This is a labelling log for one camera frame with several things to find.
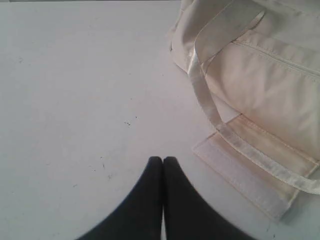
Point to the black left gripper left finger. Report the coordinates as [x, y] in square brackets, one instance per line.
[139, 216]

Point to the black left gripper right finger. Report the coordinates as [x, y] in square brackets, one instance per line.
[187, 216]

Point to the cream white duffel bag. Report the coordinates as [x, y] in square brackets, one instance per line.
[254, 66]

